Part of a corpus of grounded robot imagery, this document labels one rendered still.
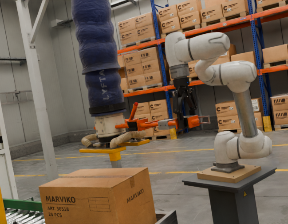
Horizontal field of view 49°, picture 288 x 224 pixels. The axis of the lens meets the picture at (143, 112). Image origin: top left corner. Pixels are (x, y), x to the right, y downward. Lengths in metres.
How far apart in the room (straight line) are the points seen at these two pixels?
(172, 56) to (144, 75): 8.45
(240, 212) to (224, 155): 0.41
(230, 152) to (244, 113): 0.35
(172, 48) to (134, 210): 1.01
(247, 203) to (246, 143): 0.46
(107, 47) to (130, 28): 8.36
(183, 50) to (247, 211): 1.41
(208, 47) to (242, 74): 0.55
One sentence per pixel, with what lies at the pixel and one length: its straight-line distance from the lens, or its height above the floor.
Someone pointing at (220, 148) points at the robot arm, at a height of 0.95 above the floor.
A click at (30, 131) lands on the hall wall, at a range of 12.71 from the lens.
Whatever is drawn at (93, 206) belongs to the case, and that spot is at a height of 0.83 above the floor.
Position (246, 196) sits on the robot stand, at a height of 0.59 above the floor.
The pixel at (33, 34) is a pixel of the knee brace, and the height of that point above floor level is 2.56.
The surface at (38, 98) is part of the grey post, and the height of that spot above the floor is 1.64.
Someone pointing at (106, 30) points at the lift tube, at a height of 1.82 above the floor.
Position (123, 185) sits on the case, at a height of 0.92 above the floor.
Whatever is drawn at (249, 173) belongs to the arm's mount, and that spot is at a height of 0.77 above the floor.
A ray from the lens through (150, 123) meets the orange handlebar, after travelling 1.65.
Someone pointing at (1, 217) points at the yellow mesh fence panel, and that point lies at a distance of 2.24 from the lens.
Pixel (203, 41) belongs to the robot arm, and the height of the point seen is 1.60.
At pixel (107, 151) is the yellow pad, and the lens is 1.78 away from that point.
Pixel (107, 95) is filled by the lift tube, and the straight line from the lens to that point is 1.84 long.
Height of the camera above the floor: 1.41
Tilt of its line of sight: 3 degrees down
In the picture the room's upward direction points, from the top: 9 degrees counter-clockwise
